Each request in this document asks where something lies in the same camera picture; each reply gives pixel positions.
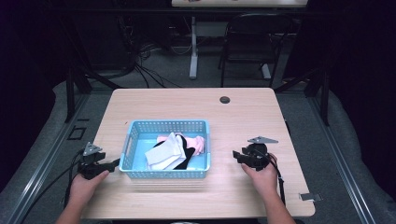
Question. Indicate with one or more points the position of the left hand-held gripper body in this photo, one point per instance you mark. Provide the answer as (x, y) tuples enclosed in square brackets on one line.
[(91, 161)]

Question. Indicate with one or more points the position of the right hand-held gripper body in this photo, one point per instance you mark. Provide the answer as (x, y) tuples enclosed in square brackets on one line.
[(259, 154)]

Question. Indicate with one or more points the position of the pink sock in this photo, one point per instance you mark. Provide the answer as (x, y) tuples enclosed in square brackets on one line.
[(196, 143)]

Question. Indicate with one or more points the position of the black sock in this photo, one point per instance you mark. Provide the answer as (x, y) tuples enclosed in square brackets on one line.
[(186, 155)]

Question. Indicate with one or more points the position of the white sock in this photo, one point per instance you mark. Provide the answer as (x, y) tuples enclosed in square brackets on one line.
[(165, 153)]

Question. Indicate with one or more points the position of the light blue plastic basket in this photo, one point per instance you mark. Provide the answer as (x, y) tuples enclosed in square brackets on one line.
[(166, 149)]

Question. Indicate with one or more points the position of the person's right hand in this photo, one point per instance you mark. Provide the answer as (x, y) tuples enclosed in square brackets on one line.
[(263, 179)]

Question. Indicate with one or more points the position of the person's left hand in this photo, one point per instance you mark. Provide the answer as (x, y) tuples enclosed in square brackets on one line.
[(83, 186)]

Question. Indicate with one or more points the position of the black metal stand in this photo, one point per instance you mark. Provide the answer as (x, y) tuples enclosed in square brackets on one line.
[(314, 90), (77, 71)]

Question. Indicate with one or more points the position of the black folding chair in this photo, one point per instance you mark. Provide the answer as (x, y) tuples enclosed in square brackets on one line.
[(253, 46)]

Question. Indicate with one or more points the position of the white desk leg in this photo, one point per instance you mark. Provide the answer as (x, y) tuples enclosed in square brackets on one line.
[(193, 49)]

